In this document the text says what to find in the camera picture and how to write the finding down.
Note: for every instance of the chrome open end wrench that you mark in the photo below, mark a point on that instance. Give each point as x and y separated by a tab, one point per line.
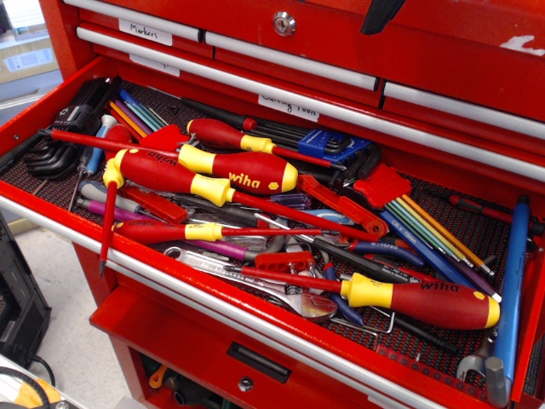
476	361

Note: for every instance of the thin red screwdriver over edge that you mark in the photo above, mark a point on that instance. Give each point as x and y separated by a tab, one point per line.
113	179

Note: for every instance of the white Markers label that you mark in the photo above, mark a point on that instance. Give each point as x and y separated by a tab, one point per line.
144	31

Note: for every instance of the open red tool drawer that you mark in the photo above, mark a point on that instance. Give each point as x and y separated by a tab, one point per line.
239	344

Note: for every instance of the white Cutting Tools label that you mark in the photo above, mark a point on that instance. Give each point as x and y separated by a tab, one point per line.
297	108

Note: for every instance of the red plastic bit holder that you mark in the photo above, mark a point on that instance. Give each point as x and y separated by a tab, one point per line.
285	261

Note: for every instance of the red tool chest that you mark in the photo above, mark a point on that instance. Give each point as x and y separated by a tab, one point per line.
442	55

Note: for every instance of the chrome adjustable wrench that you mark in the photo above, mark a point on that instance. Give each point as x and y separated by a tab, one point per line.
309	306

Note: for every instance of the small red precision screwdriver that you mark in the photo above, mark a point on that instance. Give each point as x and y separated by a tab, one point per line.
535	228

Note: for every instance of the blue handled pliers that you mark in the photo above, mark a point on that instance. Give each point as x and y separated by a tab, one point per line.
362	290

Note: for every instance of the slim red yellow screwdriver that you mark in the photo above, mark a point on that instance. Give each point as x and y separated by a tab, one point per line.
153	232

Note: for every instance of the large blue hex key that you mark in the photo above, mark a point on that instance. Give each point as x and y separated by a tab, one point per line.
499	368

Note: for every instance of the long red yellow Wiha screwdriver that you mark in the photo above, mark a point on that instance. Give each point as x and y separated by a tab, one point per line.
157	172

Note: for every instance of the red yellow Wiha screwdriver centre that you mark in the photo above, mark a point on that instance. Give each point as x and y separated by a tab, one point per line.
254	172

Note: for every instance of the black red Wiha driver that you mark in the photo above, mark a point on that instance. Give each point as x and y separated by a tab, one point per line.
354	254

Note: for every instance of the rainbow hex key set left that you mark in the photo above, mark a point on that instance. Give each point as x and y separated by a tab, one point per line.
145	125

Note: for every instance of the black red slim screwdriver top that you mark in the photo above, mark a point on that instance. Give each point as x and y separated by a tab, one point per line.
238	121

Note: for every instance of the silver cabinet lock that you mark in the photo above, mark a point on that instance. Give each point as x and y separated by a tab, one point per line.
284	24

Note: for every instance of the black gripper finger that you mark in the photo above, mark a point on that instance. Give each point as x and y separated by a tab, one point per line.
379	14

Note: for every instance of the red strip bit rail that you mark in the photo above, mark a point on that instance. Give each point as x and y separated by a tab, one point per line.
428	371

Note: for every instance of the black equipment box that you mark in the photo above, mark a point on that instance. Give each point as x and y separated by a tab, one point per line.
24	311

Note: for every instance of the rainbow hex key set right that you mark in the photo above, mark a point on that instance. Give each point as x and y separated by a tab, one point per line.
386	188

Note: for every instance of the red folding key holder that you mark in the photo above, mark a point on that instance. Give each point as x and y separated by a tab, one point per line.
365	218

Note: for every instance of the purple handled screwdriver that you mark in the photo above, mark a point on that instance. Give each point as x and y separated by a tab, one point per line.
232	251

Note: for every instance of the large red yellow Wiha screwdriver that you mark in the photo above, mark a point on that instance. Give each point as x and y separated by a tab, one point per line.
441	304

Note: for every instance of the blue holder black hex keys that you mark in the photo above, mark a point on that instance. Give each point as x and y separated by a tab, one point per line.
325	154

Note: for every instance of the small red yellow screwdriver top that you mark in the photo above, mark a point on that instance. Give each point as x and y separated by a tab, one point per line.
214	133

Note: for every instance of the rainbow hex key set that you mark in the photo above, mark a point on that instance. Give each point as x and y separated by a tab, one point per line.
145	125
386	188

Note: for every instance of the black torx key set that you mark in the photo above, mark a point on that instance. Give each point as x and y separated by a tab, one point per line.
47	158

